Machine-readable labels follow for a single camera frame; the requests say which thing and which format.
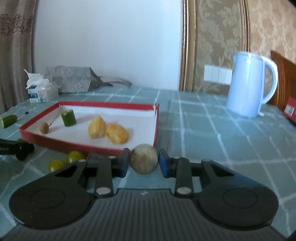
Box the light blue electric kettle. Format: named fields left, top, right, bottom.
left=226, top=52, right=278, bottom=118

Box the green tomato with stem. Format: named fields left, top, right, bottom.
left=66, top=151, right=86, bottom=165

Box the brown wooden headboard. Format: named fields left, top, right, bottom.
left=268, top=51, right=296, bottom=111

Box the red box with label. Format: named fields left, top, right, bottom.
left=283, top=97, right=296, bottom=125

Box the white tissue pack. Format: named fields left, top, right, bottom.
left=24, top=69, right=59, bottom=103

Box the beige patterned curtain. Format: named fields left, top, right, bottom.
left=0, top=0, right=36, bottom=113

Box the green cucumber chunk in tray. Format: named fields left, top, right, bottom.
left=61, top=109, right=76, bottom=127

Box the cucumber half on tablecloth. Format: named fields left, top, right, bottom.
left=1, top=114, right=18, bottom=128

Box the green checked tablecloth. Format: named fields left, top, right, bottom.
left=1, top=86, right=295, bottom=237

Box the white wall switch panel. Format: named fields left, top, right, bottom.
left=203, top=65, right=232, bottom=85

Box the gold ornate wall frame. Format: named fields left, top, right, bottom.
left=179, top=1, right=250, bottom=95

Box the red shallow cardboard tray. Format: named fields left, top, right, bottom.
left=20, top=101, right=159, bottom=156

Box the yellow jackfruit piece in tray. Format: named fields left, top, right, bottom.
left=106, top=123, right=130, bottom=144

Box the large yellow jackfruit piece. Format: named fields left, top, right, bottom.
left=88, top=116, right=106, bottom=138

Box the grey patterned gift bag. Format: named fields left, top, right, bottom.
left=45, top=65, right=132, bottom=93

